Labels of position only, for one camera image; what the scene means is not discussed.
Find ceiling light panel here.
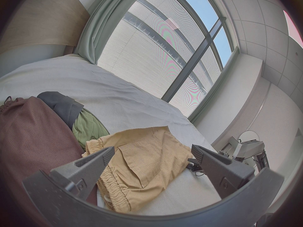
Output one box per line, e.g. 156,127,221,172
283,10,303,47

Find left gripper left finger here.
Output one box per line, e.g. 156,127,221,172
49,146,116,201

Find green garment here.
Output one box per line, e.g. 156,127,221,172
72,108,111,151

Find window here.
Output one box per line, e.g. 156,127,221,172
95,0,238,125

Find black garment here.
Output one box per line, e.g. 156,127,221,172
37,91,85,131

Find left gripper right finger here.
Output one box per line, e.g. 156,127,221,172
190,144,255,201

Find tan shorts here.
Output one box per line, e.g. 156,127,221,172
81,126,195,214

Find brown shorts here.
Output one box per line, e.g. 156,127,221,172
0,96,98,212

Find grey-green curtain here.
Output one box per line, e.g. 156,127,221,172
75,0,155,65

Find bed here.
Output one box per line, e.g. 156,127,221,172
0,0,222,216

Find round mirror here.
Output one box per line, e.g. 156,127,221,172
238,131,258,142

